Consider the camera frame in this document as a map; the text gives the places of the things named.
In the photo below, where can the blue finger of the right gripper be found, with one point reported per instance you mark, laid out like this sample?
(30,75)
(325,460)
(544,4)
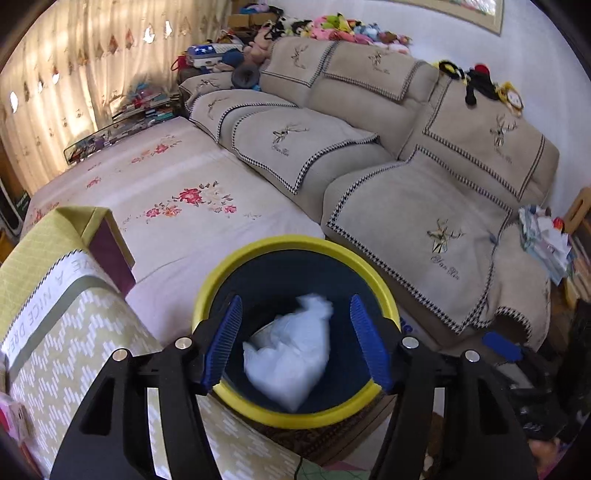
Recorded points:
(503,347)

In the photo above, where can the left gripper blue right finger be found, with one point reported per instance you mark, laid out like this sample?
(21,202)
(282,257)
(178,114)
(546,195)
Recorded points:
(374,350)

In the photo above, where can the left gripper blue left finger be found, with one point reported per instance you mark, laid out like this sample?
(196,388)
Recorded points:
(220,333)

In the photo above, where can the white tissue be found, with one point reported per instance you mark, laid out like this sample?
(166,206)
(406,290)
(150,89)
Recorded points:
(286,358)

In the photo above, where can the yellow rimmed dark trash bin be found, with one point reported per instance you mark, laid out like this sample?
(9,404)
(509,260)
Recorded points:
(269,275)

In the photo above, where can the stack of papers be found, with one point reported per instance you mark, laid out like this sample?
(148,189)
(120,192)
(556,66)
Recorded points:
(543,238)

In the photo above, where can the wooden side shelf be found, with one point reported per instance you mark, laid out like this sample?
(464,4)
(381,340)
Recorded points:
(577,226)

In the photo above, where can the yellow green patterned tablecloth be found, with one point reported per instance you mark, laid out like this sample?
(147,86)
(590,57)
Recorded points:
(63,314)

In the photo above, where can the white floral floor rug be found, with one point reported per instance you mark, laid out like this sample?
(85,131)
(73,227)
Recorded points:
(182,204)

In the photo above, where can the beige sectional sofa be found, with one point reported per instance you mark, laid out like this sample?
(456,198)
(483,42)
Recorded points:
(382,150)

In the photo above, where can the black yellow plush toy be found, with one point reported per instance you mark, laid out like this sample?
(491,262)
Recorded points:
(478,79)

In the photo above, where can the cream patterned curtain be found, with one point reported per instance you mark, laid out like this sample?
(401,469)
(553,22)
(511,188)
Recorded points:
(79,62)

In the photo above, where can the pile of plush toys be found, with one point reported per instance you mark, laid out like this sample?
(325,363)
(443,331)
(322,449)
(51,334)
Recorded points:
(254,26)

